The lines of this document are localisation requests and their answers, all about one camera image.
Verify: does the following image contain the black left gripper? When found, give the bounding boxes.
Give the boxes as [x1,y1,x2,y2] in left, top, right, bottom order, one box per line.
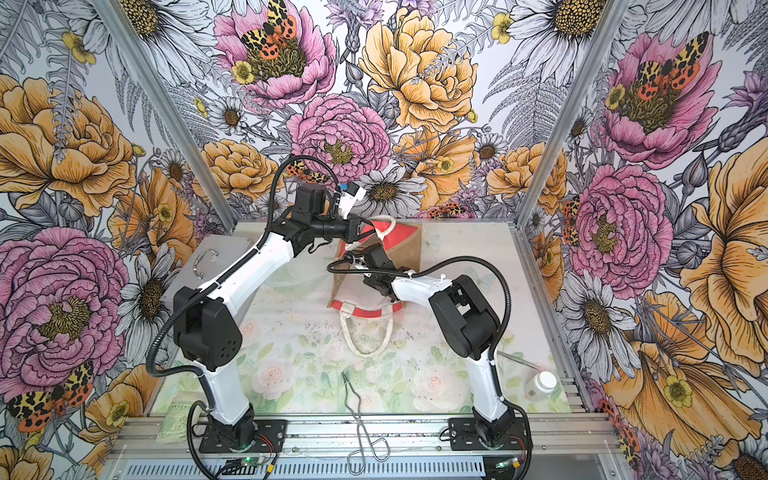
[312,212,380,244]

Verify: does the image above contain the burlap tote bag red trim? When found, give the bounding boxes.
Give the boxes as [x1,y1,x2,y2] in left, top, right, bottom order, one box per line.
[327,215,423,358]

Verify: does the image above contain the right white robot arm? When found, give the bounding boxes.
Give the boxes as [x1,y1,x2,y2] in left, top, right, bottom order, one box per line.
[327,246,516,448]

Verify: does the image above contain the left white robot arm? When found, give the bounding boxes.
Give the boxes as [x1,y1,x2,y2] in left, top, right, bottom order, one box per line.
[173,182,366,452]

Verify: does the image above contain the silver aluminium case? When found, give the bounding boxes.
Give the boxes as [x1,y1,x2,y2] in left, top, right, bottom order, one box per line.
[161,235,254,311]

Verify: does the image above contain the metal tweezers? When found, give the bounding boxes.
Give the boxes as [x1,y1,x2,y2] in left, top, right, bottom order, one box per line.
[496,351,546,371]

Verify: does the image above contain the metal tongs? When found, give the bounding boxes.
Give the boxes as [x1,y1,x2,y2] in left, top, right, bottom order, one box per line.
[342,372,391,477]

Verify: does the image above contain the white plastic bottle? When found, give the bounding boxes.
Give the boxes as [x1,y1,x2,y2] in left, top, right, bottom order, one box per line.
[525,370,558,401]

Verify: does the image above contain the green patterned packet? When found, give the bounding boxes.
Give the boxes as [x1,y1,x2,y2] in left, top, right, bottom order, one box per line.
[161,393,197,430]

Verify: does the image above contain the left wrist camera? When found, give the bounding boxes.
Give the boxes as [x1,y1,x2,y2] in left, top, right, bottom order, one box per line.
[337,182,367,219]

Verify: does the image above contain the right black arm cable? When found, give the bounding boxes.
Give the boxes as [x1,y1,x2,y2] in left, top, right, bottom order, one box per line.
[326,255,534,480]

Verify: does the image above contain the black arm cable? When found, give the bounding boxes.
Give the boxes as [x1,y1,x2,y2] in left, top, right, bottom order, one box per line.
[145,154,343,378]
[326,255,534,480]

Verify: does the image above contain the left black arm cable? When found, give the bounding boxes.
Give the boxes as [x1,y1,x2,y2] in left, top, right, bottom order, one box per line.
[145,154,343,378]

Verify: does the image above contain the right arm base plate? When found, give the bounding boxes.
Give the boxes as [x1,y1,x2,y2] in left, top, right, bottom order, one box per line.
[448,417,533,451]

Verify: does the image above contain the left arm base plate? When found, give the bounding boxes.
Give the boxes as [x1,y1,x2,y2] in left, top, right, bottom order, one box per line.
[198,419,288,454]

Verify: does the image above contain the aluminium front rail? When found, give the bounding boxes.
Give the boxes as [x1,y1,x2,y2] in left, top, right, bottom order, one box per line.
[107,413,625,463]

